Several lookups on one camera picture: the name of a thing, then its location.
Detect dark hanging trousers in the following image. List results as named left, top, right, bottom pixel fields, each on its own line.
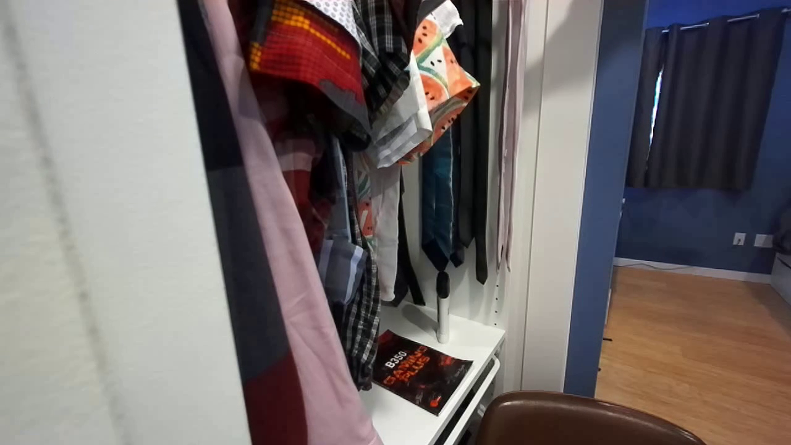
left=420, top=0, right=492, bottom=286

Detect white drawer unit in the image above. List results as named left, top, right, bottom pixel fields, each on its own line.
left=363, top=305, right=505, bottom=445

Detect watermelon print shirt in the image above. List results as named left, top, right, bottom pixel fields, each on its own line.
left=413, top=0, right=481, bottom=155

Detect red and black book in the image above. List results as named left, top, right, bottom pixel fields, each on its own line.
left=374, top=332, right=473, bottom=416

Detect pink hanging garment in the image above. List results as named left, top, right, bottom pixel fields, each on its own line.
left=198, top=0, right=382, bottom=445

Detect red plaid shirt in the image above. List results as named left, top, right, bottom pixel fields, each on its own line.
left=236, top=0, right=372, bottom=148

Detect black white plaid shirt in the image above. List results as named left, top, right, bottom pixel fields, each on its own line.
left=355, top=0, right=420, bottom=120

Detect white closet door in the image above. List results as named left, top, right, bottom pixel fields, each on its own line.
left=0, top=0, right=250, bottom=445

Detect dark window curtain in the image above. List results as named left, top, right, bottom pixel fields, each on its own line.
left=625, top=7, right=787, bottom=194

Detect white wall outlet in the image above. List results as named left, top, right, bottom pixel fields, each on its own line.
left=732, top=233, right=746, bottom=247

